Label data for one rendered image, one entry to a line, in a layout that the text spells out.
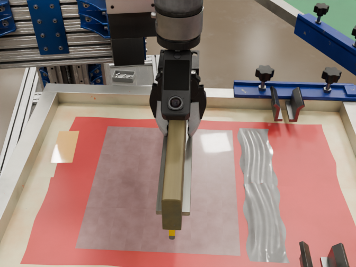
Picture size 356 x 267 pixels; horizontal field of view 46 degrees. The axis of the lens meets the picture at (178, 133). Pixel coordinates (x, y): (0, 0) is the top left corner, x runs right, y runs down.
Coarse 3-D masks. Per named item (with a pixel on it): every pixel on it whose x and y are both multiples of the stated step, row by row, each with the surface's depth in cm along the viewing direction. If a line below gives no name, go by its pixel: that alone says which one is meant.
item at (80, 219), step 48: (48, 192) 87; (96, 192) 87; (144, 192) 87; (192, 192) 87; (240, 192) 87; (288, 192) 87; (336, 192) 87; (48, 240) 78; (96, 240) 78; (144, 240) 78; (192, 240) 78; (240, 240) 78; (288, 240) 78; (336, 240) 78
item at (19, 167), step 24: (48, 96) 105; (72, 96) 107; (96, 96) 107; (120, 96) 106; (144, 96) 106; (216, 96) 105; (48, 120) 101; (24, 144) 92; (24, 168) 88; (0, 192) 82; (0, 216) 78; (0, 240) 78
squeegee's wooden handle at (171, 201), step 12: (180, 120) 74; (168, 132) 73; (180, 132) 72; (168, 144) 70; (180, 144) 70; (168, 156) 68; (180, 156) 68; (168, 168) 66; (180, 168) 66; (168, 180) 64; (180, 180) 64; (168, 192) 62; (180, 192) 63; (168, 204) 62; (180, 204) 62; (168, 216) 64; (180, 216) 64; (168, 228) 66; (180, 228) 66
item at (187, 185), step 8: (192, 136) 81; (160, 168) 75; (184, 168) 75; (160, 176) 73; (184, 176) 73; (160, 184) 72; (184, 184) 72; (160, 192) 71; (184, 192) 71; (160, 200) 69; (184, 200) 69; (160, 208) 68; (184, 208) 68
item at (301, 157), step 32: (96, 128) 102; (128, 128) 102; (224, 128) 102; (256, 128) 102; (288, 128) 102; (320, 128) 102; (96, 160) 94; (128, 160) 94; (160, 160) 94; (192, 160) 94; (224, 160) 94; (288, 160) 94; (320, 160) 94
